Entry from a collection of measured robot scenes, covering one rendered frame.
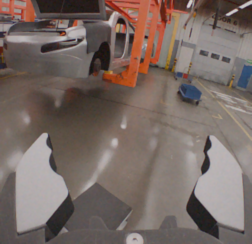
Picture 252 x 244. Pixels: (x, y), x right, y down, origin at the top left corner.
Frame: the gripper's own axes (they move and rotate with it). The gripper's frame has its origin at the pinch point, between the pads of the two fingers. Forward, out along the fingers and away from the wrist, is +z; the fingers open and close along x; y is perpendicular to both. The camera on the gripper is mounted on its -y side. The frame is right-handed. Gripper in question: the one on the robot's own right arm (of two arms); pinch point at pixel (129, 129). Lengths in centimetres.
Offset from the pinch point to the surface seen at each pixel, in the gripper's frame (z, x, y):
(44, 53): 183, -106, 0
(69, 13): 292, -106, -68
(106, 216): 37, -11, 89
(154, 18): 466, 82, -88
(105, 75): 295, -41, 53
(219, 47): 1078, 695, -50
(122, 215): 39, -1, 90
